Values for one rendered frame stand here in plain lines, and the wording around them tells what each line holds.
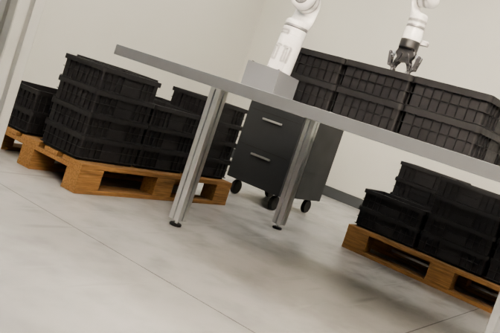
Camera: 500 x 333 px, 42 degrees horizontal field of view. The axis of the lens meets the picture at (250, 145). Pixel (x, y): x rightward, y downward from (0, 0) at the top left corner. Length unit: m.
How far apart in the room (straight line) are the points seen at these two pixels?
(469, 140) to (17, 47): 1.72
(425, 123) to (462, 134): 0.14
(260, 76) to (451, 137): 0.71
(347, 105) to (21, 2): 1.80
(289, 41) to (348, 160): 4.01
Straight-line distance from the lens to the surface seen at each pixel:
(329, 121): 1.98
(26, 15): 0.93
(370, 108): 2.50
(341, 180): 6.37
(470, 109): 2.36
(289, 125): 4.32
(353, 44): 6.56
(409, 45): 2.57
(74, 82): 3.18
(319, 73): 2.65
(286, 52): 2.41
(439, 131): 2.38
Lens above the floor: 0.66
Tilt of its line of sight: 4 degrees down
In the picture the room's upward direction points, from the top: 18 degrees clockwise
